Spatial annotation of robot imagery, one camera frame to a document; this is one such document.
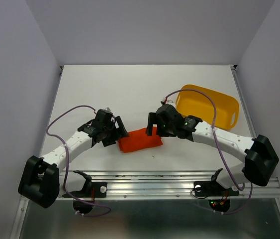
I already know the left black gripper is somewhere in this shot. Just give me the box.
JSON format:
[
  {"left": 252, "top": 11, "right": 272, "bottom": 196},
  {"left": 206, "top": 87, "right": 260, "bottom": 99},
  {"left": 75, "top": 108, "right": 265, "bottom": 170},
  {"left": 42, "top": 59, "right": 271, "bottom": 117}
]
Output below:
[{"left": 102, "top": 116, "right": 129, "bottom": 146}]

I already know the orange t shirt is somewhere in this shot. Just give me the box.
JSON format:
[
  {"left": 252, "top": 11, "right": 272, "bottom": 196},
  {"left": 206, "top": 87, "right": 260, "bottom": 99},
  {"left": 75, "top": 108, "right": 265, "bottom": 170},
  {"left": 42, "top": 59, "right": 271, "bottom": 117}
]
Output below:
[{"left": 118, "top": 126, "right": 163, "bottom": 153}]

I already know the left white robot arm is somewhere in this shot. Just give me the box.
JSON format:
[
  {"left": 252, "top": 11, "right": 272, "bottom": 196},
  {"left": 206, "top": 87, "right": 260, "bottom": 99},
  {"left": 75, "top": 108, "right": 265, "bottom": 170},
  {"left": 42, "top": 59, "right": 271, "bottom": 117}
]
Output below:
[{"left": 18, "top": 109, "right": 128, "bottom": 208}]

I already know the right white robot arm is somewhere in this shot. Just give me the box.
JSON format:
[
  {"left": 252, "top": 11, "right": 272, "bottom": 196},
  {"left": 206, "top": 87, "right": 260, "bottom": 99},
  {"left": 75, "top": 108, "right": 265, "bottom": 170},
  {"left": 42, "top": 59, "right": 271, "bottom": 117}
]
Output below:
[{"left": 146, "top": 104, "right": 279, "bottom": 197}]

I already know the yellow plastic basket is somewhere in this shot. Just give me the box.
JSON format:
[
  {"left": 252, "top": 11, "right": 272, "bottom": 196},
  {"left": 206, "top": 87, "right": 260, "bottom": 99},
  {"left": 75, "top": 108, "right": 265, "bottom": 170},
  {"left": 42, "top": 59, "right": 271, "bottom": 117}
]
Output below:
[{"left": 176, "top": 85, "right": 239, "bottom": 131}]

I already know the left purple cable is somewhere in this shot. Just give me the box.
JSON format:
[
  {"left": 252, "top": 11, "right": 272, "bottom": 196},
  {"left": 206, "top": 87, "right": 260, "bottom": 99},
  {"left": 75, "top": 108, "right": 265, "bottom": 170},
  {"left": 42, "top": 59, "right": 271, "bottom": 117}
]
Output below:
[{"left": 46, "top": 106, "right": 112, "bottom": 217}]

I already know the purple cable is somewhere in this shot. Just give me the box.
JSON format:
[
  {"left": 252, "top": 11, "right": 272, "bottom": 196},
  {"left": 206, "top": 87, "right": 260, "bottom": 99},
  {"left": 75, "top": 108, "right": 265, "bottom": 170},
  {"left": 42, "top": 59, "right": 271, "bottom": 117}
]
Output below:
[
  {"left": 163, "top": 89, "right": 254, "bottom": 216},
  {"left": 46, "top": 106, "right": 112, "bottom": 217}
]

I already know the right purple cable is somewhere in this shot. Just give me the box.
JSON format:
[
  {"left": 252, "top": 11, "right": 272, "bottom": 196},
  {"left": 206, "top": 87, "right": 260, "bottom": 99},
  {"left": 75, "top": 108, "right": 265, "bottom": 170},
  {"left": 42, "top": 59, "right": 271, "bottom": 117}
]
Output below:
[{"left": 163, "top": 89, "right": 254, "bottom": 216}]

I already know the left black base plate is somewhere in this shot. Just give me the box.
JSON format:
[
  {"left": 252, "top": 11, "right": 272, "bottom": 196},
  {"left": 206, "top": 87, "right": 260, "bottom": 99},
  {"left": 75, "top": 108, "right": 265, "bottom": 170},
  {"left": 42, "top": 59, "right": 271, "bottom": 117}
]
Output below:
[{"left": 69, "top": 181, "right": 107, "bottom": 199}]

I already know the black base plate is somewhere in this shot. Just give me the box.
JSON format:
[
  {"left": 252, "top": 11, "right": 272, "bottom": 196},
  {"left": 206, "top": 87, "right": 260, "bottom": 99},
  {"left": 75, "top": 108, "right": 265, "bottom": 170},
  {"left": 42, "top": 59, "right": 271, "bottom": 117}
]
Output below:
[
  {"left": 69, "top": 181, "right": 107, "bottom": 199},
  {"left": 193, "top": 181, "right": 239, "bottom": 198}
]

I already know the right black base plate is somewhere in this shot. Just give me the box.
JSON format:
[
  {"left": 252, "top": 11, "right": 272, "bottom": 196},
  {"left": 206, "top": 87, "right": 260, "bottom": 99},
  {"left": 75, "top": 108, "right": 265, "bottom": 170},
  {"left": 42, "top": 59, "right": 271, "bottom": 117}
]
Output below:
[{"left": 193, "top": 181, "right": 239, "bottom": 198}]

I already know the aluminium rail frame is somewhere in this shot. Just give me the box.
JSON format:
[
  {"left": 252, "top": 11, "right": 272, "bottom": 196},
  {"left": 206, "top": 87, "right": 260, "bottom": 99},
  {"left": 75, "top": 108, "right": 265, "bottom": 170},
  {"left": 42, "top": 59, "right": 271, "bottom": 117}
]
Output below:
[{"left": 11, "top": 65, "right": 280, "bottom": 239}]

